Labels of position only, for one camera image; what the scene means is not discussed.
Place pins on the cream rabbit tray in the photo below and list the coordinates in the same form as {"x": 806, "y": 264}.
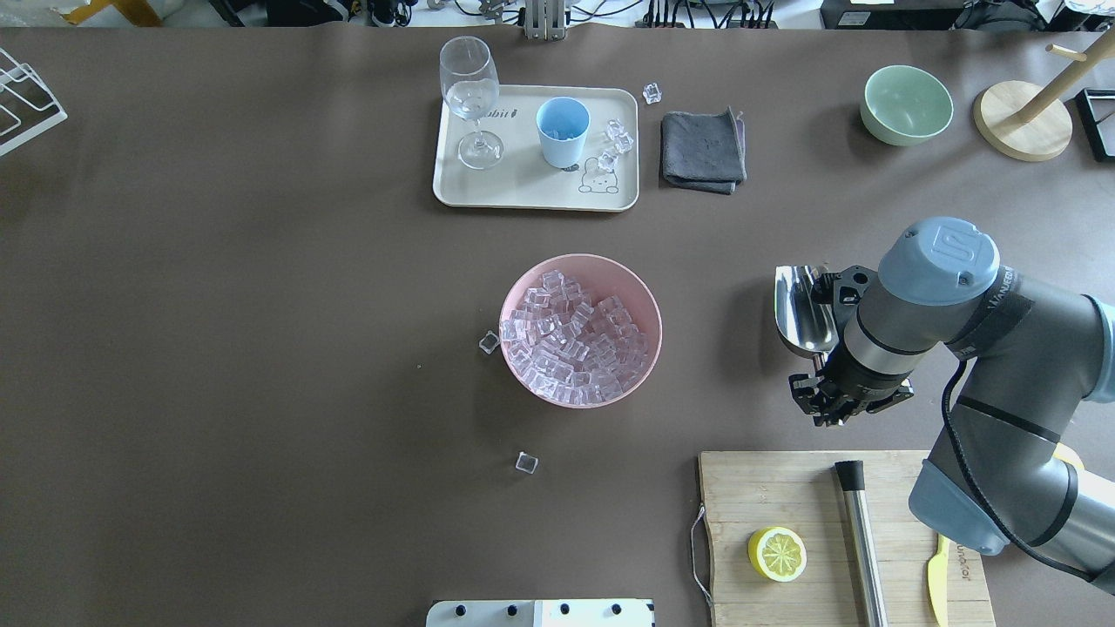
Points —
{"x": 523, "y": 179}

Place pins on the bamboo cutting board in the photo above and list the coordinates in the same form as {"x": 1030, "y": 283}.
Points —
{"x": 748, "y": 490}

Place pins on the stray ice cube on table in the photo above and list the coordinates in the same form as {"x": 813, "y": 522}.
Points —
{"x": 526, "y": 463}

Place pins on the pile of clear ice cubes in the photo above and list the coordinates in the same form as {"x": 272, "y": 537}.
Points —
{"x": 571, "y": 345}

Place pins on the stray ice cube near bowl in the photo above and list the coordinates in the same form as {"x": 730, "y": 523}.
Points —
{"x": 490, "y": 342}

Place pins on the half lemon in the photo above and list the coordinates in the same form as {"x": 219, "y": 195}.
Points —
{"x": 777, "y": 553}

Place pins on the white wire rack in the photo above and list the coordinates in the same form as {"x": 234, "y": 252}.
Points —
{"x": 28, "y": 106}

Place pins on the steel muddler with black tip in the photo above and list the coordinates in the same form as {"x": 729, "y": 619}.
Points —
{"x": 854, "y": 491}

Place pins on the clear wine glass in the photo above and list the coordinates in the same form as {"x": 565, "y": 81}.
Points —
{"x": 470, "y": 88}

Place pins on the yellow plastic knife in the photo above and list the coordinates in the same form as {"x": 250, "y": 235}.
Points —
{"x": 936, "y": 580}

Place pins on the pink bowl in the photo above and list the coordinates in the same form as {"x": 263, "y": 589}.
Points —
{"x": 601, "y": 274}

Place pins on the stainless steel ice scoop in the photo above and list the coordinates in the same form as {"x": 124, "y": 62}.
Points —
{"x": 806, "y": 327}

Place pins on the black framed tray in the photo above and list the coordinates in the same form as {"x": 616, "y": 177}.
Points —
{"x": 1094, "y": 107}

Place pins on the ice cubes on tray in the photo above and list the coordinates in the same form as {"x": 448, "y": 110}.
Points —
{"x": 620, "y": 143}

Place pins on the stray ice cube near tray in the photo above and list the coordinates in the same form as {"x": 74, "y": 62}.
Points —
{"x": 652, "y": 93}

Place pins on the light blue cup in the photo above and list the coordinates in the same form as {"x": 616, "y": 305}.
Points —
{"x": 562, "y": 126}

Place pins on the green ceramic bowl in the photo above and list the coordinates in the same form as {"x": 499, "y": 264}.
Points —
{"x": 905, "y": 106}

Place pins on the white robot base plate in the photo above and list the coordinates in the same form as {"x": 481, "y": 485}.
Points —
{"x": 544, "y": 612}

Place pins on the wooden mug tree stand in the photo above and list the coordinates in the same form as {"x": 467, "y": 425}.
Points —
{"x": 1028, "y": 121}

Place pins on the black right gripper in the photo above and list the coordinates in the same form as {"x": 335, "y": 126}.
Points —
{"x": 847, "y": 386}

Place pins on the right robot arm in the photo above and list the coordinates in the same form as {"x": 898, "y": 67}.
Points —
{"x": 1028, "y": 355}

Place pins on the grey folded cloth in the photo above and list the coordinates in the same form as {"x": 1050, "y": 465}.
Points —
{"x": 704, "y": 152}

